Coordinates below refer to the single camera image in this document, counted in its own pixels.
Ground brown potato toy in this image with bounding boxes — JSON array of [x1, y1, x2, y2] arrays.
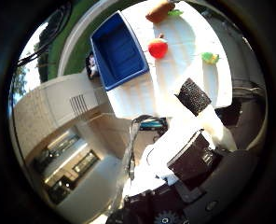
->
[[145, 0, 184, 24]]

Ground black hanging strap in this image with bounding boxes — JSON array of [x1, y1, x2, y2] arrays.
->
[[122, 114, 153, 181]]

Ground green and yellow plush toy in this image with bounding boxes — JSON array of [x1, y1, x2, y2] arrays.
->
[[200, 51, 221, 65]]

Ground white striped tablecloth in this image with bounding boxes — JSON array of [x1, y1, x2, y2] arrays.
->
[[106, 0, 234, 120]]

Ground person in white shirt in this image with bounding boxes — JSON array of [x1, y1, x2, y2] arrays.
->
[[85, 52, 100, 80]]

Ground teal tool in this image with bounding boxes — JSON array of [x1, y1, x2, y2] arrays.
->
[[139, 118, 169, 132]]

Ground red plush apple toy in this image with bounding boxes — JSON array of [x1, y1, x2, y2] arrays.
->
[[147, 33, 169, 60]]

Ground black cable loop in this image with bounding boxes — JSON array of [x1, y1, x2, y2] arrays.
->
[[16, 2, 74, 68]]

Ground blue plastic container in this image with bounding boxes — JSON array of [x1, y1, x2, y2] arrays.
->
[[90, 10, 150, 91]]

